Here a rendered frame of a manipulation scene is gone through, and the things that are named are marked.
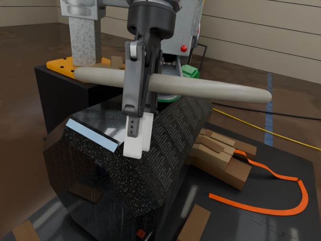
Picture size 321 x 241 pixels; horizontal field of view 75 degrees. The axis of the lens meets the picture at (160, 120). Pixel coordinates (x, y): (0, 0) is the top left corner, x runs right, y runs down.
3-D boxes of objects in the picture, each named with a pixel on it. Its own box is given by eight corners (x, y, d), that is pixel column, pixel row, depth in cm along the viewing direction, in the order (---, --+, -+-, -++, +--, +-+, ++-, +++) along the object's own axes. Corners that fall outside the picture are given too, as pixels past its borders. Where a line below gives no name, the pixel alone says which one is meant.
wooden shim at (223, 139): (209, 137, 227) (210, 136, 226) (213, 133, 234) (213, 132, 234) (232, 147, 217) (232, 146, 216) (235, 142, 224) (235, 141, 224)
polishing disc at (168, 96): (165, 103, 117) (166, 101, 116) (137, 90, 126) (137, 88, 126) (185, 93, 132) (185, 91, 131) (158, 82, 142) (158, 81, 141)
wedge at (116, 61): (110, 61, 194) (110, 55, 191) (121, 61, 196) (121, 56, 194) (111, 68, 178) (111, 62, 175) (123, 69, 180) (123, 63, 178)
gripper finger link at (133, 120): (141, 105, 32) (134, 106, 30) (138, 136, 33) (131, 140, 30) (132, 104, 33) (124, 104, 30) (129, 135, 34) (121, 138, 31)
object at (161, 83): (102, 82, 80) (103, 73, 80) (228, 97, 82) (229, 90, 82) (21, 75, 32) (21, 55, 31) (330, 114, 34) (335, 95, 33)
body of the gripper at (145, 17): (171, -3, 28) (162, 68, 29) (180, 19, 36) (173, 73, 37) (119, -5, 29) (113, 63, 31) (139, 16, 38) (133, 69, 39)
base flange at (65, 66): (44, 67, 172) (43, 61, 170) (89, 56, 210) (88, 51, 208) (87, 84, 155) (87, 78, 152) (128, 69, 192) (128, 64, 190)
